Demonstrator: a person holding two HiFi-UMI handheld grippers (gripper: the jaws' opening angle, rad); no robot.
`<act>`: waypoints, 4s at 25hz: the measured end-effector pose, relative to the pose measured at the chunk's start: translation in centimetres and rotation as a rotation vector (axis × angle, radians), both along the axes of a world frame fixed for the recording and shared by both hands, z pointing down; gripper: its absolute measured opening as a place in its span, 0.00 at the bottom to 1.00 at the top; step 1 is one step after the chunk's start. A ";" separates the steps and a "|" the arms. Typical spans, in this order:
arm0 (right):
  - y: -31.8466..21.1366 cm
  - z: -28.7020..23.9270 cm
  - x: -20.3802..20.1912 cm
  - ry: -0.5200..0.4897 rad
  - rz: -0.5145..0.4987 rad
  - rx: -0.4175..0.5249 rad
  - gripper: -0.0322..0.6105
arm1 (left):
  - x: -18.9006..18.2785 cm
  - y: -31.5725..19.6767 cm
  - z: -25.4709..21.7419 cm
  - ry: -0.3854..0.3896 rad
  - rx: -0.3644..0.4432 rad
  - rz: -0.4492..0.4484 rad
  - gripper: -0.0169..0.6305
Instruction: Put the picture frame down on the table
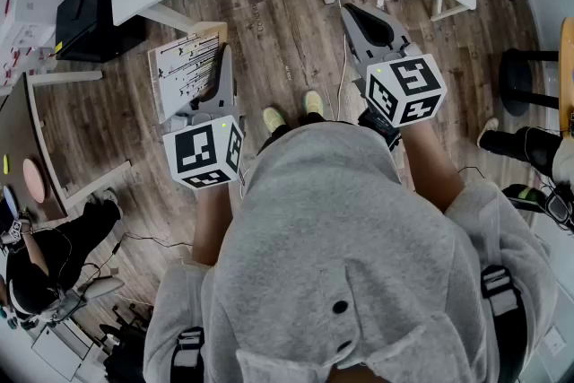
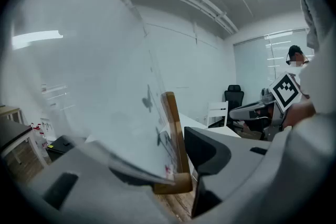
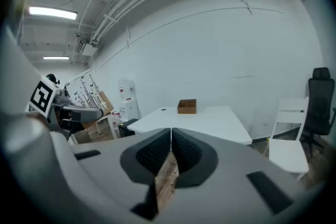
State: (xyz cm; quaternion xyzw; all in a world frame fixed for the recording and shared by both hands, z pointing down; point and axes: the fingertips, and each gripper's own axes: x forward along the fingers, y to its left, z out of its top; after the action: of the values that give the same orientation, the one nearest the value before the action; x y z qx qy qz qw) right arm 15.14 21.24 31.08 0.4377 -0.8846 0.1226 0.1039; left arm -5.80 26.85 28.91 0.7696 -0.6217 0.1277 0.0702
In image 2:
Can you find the person's right forearm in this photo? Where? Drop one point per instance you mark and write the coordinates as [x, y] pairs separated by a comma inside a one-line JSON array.
[[300, 114]]

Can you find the black office chair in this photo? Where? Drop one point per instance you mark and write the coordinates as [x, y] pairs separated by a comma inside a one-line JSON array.
[[234, 97]]

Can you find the ceiling light panel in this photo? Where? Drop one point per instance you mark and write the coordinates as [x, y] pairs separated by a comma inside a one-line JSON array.
[[36, 38]]

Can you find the white chair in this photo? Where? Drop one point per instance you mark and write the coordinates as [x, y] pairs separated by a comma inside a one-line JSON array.
[[218, 112]]

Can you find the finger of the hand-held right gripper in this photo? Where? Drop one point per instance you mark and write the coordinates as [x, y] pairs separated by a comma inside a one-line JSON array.
[[249, 111]]

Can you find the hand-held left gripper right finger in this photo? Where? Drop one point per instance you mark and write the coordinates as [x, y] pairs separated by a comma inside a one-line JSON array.
[[236, 149]]

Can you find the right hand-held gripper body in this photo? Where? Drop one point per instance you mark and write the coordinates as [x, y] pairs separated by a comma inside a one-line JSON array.
[[285, 91]]

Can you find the white window blinds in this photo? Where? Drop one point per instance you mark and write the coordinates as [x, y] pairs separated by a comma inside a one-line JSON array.
[[252, 65]]

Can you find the black case yellow sticker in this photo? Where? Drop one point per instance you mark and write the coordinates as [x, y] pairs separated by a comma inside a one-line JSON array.
[[63, 147]]

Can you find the small wooden table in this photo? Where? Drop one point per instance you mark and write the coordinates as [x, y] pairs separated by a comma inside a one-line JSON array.
[[10, 110]]

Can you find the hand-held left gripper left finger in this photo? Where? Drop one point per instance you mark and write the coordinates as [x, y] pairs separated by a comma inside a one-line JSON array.
[[99, 199]]

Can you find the white legged side table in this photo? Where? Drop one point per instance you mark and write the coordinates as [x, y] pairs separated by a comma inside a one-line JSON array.
[[15, 131]]

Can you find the person's grey hoodie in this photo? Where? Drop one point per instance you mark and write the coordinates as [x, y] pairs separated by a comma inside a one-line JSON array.
[[323, 34]]

